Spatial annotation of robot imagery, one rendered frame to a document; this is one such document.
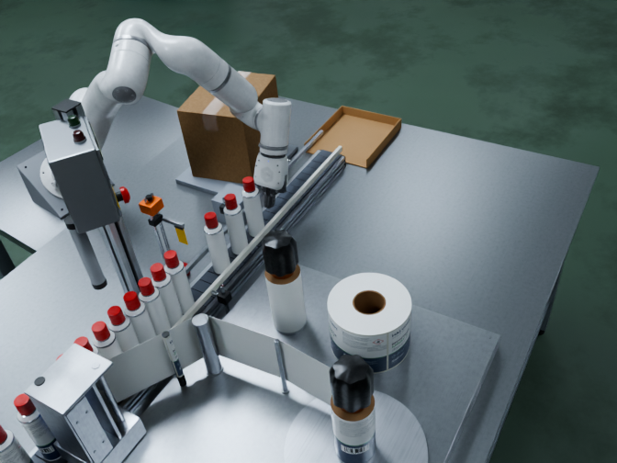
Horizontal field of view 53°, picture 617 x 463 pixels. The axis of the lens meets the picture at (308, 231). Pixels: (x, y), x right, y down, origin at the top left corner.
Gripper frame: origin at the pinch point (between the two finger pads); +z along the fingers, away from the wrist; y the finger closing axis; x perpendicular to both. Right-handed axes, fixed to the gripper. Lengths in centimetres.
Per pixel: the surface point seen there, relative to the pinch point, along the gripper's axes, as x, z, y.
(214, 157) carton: 11.3, -4.5, -30.5
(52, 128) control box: -67, -32, -14
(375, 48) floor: 308, -11, -104
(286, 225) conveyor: 3.3, 7.9, 5.1
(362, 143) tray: 56, -8, 4
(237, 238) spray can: -18.4, 6.1, 1.3
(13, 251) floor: 35, 88, -179
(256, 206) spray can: -10.9, -2.1, 2.3
